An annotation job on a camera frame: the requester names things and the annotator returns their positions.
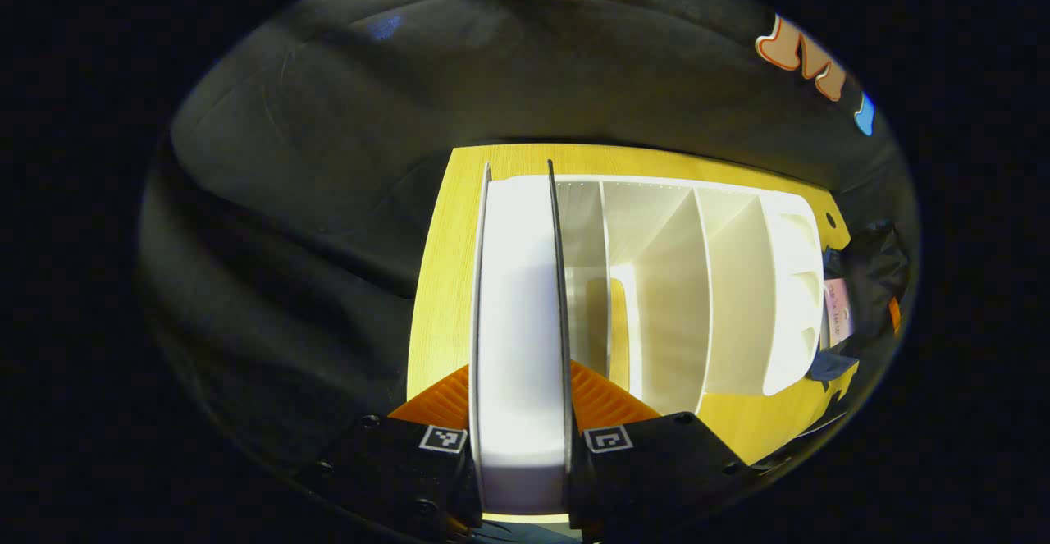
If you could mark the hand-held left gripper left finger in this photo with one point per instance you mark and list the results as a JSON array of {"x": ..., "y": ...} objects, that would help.
[{"x": 394, "y": 470}]

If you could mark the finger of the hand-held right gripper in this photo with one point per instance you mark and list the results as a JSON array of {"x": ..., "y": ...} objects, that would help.
[{"x": 895, "y": 314}]

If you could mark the pink book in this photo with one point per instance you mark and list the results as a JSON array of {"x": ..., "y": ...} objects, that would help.
[{"x": 837, "y": 314}]

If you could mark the dark cover book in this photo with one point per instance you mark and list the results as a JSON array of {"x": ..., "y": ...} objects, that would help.
[{"x": 521, "y": 322}]

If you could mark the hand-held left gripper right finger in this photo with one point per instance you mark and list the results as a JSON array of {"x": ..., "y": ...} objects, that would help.
[{"x": 656, "y": 470}]

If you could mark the blue schoolbag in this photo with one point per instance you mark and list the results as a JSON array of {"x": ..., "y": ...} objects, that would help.
[{"x": 869, "y": 265}]

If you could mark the black backdrop cloth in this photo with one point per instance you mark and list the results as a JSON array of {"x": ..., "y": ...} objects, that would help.
[{"x": 328, "y": 158}]

